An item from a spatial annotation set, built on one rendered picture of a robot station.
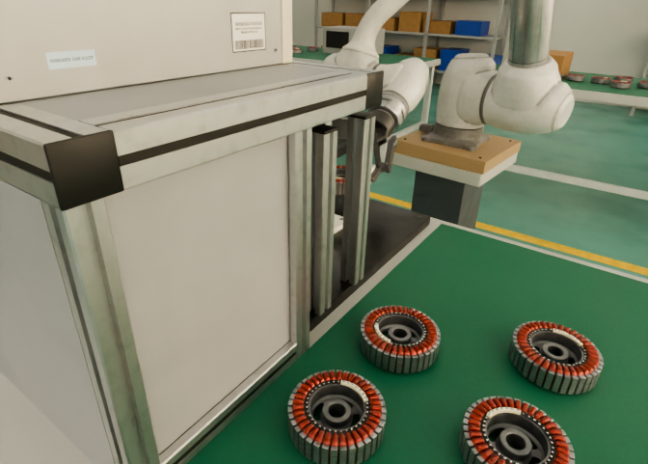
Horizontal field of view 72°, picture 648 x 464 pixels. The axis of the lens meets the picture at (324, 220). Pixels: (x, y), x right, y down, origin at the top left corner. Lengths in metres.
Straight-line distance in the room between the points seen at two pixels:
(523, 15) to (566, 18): 6.04
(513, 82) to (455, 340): 0.83
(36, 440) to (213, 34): 0.50
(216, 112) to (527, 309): 0.61
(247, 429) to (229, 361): 0.08
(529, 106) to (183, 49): 1.01
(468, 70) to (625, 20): 5.88
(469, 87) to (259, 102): 1.07
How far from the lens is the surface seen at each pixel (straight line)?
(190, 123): 0.38
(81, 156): 0.34
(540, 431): 0.59
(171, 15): 0.54
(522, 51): 1.34
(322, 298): 0.68
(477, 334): 0.74
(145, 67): 0.52
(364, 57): 1.23
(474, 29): 7.05
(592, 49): 7.31
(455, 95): 1.47
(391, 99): 1.13
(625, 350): 0.81
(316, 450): 0.53
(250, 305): 0.53
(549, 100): 1.36
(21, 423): 0.67
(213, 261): 0.46
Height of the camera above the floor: 1.20
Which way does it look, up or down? 26 degrees down
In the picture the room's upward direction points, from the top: 2 degrees clockwise
